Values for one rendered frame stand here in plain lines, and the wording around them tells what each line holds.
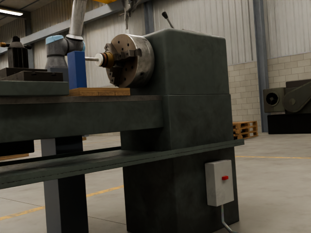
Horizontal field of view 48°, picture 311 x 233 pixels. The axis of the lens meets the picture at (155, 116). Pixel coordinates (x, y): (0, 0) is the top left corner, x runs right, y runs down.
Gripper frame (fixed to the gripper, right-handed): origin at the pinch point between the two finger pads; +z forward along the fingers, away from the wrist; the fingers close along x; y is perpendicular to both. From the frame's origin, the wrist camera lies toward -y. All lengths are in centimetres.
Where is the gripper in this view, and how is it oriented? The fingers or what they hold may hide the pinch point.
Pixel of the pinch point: (128, 15)
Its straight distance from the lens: 211.2
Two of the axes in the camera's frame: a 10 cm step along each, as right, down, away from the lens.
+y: 4.9, 0.6, -8.7
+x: 8.7, -0.4, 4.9
